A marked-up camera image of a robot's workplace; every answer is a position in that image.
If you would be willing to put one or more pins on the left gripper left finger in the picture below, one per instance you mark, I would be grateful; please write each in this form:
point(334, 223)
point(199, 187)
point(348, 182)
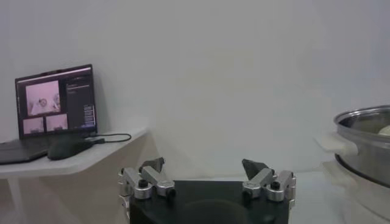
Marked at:
point(152, 179)

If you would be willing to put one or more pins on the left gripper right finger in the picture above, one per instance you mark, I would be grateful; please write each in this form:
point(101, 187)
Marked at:
point(262, 179)

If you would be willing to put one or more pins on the white steamed baozi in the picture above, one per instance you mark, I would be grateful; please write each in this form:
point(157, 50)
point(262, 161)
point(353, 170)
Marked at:
point(385, 131)

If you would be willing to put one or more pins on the steel steamer pot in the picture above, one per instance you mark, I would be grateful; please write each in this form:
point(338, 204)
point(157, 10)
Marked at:
point(338, 144)

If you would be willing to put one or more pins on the white side desk with mouse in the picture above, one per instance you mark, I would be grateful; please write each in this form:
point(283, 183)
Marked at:
point(85, 159)

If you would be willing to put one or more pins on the black computer mouse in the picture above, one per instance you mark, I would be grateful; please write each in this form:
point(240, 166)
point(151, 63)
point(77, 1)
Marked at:
point(68, 147)

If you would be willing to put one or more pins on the black laptop with dark screen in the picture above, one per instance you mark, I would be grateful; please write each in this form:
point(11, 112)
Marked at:
point(76, 100)

